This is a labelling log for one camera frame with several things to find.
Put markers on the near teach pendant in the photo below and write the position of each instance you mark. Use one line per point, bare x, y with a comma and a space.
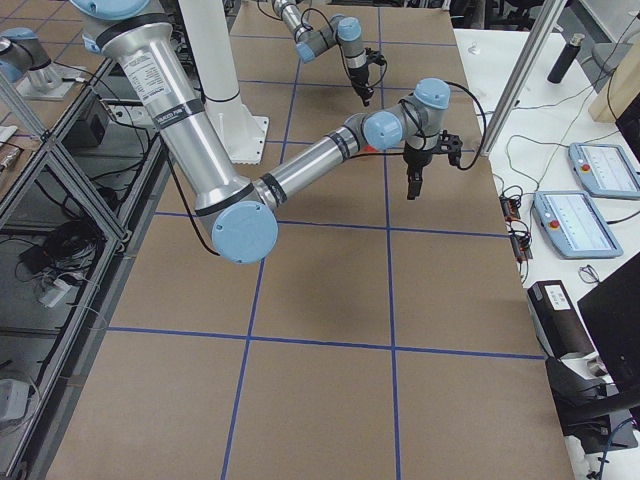
574, 226

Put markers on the teach pendant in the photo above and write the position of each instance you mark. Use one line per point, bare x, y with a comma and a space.
574, 226
604, 170

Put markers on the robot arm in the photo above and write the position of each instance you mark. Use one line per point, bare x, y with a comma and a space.
340, 31
238, 211

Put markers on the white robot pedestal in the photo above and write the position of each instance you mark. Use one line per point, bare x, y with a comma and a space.
242, 134

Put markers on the black monitor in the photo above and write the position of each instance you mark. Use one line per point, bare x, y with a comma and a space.
610, 312

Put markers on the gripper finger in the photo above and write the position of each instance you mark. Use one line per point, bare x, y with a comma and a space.
414, 184
365, 93

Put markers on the aluminium frame post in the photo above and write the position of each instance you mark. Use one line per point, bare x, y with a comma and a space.
543, 26

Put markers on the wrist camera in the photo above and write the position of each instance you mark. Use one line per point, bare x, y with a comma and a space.
450, 145
375, 57

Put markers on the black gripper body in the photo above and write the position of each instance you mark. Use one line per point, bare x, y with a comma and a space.
358, 78
414, 159

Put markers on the black box on desk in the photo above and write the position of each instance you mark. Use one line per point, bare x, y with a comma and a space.
558, 326

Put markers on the far teach pendant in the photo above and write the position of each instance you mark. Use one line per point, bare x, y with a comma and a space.
604, 170

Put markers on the black water bottle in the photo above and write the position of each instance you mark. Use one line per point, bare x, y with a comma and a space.
565, 59

